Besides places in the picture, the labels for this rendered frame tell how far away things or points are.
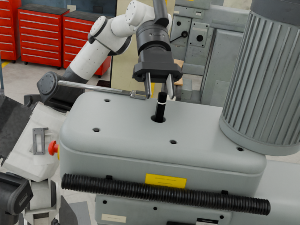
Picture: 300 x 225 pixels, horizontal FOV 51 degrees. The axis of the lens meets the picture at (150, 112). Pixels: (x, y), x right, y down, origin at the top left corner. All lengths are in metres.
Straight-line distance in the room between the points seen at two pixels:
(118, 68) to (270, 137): 1.98
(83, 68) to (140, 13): 0.38
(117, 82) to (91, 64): 1.48
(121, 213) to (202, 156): 0.25
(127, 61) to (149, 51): 1.75
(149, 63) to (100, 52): 0.40
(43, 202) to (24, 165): 0.58
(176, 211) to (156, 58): 0.37
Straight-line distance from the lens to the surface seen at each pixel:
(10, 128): 1.19
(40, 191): 1.71
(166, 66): 0.77
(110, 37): 1.10
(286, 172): 0.95
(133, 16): 0.86
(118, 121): 0.73
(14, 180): 1.24
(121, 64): 2.55
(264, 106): 0.68
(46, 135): 1.09
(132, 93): 0.85
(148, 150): 0.66
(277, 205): 0.85
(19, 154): 1.20
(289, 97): 0.68
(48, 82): 1.18
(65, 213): 2.31
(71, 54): 5.67
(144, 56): 0.78
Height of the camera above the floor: 2.26
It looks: 29 degrees down
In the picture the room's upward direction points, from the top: 9 degrees clockwise
